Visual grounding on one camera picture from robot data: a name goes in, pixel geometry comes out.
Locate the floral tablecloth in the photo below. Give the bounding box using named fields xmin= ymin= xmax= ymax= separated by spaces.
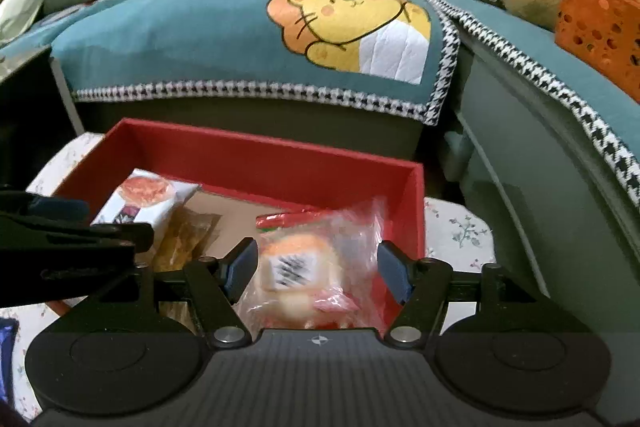
xmin=0 ymin=132 xmax=496 ymax=425

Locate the orange plastic basket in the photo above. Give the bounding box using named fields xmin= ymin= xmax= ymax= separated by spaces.
xmin=552 ymin=0 xmax=640 ymax=102

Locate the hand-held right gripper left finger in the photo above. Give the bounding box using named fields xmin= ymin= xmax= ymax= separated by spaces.
xmin=132 ymin=238 xmax=260 ymax=350

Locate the light green cloth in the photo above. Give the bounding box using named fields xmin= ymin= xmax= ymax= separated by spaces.
xmin=0 ymin=0 xmax=51 ymax=42

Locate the red green snack packet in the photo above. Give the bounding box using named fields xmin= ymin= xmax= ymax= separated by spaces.
xmin=255 ymin=207 xmax=341 ymax=233

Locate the purple foil snack packet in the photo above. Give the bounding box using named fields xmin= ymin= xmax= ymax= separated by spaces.
xmin=0 ymin=317 xmax=21 ymax=408

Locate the red cardboard box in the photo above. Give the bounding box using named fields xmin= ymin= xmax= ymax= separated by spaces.
xmin=52 ymin=118 xmax=426 ymax=343

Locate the clear packet of yellow crisps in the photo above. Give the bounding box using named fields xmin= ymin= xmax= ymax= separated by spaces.
xmin=152 ymin=207 xmax=221 ymax=273

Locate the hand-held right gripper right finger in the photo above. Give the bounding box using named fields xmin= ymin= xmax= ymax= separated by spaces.
xmin=377 ymin=241 xmax=506 ymax=348

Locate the clear packet with round bun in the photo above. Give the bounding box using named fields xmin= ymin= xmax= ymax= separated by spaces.
xmin=235 ymin=199 xmax=391 ymax=333

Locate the white snack packet orange end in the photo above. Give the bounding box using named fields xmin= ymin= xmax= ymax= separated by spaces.
xmin=92 ymin=169 xmax=201 ymax=233

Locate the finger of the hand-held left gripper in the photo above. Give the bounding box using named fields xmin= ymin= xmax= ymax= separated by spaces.
xmin=0 ymin=219 xmax=154 ymax=255
xmin=0 ymin=189 xmax=92 ymax=222

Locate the teal sofa cover bear print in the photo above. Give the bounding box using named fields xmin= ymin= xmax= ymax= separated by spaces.
xmin=50 ymin=0 xmax=461 ymax=125

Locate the teal sofa cover houndstooth trim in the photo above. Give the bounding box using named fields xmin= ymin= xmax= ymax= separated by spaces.
xmin=410 ymin=0 xmax=640 ymax=208

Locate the green sofa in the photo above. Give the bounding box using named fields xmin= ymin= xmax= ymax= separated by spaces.
xmin=0 ymin=0 xmax=640 ymax=298

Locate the black side table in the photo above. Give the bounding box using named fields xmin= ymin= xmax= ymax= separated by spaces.
xmin=0 ymin=44 xmax=86 ymax=198

